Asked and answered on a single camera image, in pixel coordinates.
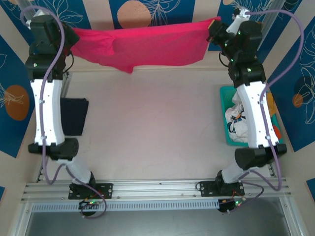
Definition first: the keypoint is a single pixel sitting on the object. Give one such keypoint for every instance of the pink t-shirt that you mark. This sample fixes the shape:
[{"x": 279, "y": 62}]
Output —
[{"x": 147, "y": 44}]

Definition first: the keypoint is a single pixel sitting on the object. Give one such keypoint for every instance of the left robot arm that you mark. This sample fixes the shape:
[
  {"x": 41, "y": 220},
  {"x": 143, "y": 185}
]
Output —
[{"x": 48, "y": 110}]

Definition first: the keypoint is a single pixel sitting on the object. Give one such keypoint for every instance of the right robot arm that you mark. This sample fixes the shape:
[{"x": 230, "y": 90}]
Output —
[{"x": 256, "y": 118}]

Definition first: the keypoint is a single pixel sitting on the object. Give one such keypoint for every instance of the mustard yellow t-shirt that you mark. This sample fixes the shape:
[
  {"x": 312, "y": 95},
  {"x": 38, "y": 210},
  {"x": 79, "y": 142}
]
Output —
[{"x": 270, "y": 103}]

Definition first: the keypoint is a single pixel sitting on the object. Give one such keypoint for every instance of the teal plastic basket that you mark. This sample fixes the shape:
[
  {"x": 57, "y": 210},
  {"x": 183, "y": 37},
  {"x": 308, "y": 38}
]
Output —
[{"x": 225, "y": 103}]

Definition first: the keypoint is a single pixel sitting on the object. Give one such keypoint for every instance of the navy folded t-shirt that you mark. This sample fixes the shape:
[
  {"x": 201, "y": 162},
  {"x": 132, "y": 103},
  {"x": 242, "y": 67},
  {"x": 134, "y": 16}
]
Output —
[{"x": 73, "y": 115}]

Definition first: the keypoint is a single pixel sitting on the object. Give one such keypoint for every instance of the pile of clothes in basket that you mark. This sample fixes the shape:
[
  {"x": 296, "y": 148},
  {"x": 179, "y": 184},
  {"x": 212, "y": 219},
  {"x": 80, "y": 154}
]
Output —
[{"x": 236, "y": 132}]

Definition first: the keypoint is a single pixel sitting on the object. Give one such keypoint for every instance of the orange t-shirt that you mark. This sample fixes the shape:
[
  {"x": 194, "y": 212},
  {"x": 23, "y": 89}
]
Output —
[{"x": 277, "y": 132}]

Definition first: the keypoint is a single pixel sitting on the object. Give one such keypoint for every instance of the grey metal lower panel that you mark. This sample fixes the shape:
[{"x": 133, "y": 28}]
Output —
[{"x": 157, "y": 225}]

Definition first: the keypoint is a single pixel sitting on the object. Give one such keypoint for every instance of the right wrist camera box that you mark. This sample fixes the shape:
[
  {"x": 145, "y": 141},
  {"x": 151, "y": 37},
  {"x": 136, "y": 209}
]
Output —
[{"x": 236, "y": 22}]

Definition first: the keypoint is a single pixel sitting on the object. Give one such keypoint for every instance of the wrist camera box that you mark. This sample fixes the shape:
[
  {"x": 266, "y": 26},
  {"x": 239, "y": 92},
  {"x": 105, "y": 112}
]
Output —
[
  {"x": 236, "y": 22},
  {"x": 39, "y": 14}
]

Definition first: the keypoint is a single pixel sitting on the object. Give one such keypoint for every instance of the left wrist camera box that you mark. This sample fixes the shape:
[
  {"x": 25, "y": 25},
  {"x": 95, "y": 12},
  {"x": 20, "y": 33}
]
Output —
[{"x": 39, "y": 14}]

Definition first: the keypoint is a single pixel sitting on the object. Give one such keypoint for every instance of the aluminium frame post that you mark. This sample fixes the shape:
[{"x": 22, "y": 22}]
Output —
[
  {"x": 24, "y": 3},
  {"x": 273, "y": 14}
]

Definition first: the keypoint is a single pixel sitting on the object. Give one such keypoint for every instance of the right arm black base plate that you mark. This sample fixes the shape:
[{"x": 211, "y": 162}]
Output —
[{"x": 205, "y": 188}]

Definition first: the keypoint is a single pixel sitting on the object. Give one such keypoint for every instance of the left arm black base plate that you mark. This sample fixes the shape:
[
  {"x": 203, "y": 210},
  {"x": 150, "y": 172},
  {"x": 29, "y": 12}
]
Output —
[{"x": 105, "y": 190}]

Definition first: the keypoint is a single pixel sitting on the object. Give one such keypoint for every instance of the aluminium mounting rail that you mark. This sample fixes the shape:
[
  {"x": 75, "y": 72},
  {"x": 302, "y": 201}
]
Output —
[{"x": 157, "y": 189}]

